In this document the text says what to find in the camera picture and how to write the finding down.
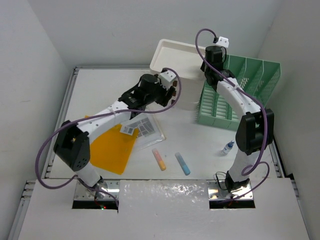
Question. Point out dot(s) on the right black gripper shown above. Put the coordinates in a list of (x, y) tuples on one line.
[(202, 68)]

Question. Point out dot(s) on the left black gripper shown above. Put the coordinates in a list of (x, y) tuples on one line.
[(163, 91)]

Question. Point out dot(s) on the white three-drawer storage box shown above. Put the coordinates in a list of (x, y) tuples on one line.
[(185, 60)]

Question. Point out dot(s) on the orange pink highlighter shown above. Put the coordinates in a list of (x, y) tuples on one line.
[(159, 159)]

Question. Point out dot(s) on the blue highlighter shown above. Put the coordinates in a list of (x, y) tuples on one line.
[(182, 164)]

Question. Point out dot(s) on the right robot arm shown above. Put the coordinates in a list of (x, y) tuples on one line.
[(255, 129)]

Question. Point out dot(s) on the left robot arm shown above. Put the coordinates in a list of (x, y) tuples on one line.
[(72, 144)]

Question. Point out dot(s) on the clear sleeve with documents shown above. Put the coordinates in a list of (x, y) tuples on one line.
[(149, 131)]

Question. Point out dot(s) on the green plastic file organizer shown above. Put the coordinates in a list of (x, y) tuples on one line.
[(256, 77)]

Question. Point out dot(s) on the blue-capped small dropper bottle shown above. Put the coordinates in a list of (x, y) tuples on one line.
[(228, 147)]

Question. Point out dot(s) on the orange plastic folder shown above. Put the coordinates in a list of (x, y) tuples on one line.
[(112, 149)]

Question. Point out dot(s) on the white foam front panel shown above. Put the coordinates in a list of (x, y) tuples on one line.
[(165, 210)]

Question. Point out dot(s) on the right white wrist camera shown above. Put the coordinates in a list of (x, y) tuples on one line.
[(221, 42)]

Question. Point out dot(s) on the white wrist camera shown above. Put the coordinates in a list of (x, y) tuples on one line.
[(167, 78), (221, 42)]

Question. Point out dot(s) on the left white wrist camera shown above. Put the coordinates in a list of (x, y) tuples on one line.
[(167, 78)]

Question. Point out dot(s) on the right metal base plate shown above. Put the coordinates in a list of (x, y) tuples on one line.
[(217, 192)]

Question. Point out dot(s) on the metal base plate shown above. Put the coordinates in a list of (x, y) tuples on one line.
[(82, 193), (217, 192)]

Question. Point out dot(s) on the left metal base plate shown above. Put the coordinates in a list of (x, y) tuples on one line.
[(82, 193)]

